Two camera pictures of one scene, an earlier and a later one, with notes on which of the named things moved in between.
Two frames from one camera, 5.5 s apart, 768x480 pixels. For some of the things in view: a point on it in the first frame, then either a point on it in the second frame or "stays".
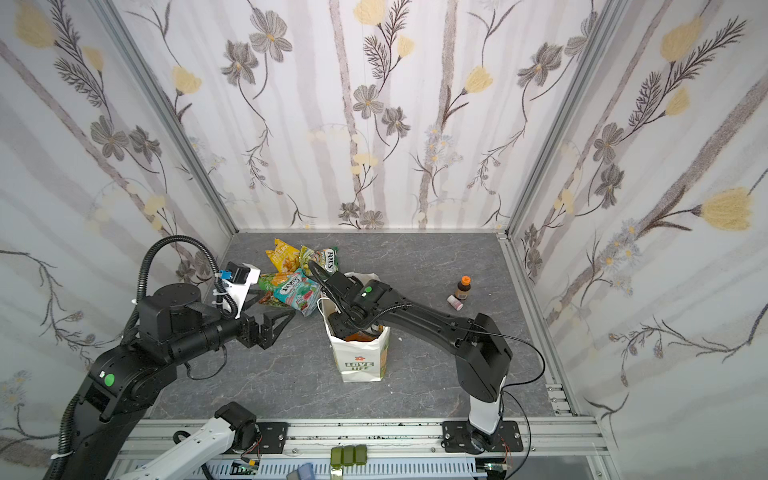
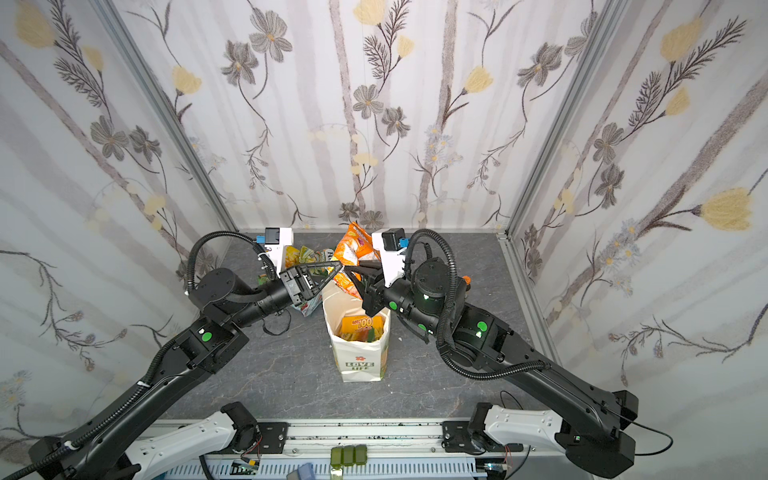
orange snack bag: [362, 336] -> [356, 246]
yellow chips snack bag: [284, 256] stays
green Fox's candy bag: [326, 259] stays
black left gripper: [253, 330] -> [294, 286]
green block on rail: [348, 455] stays
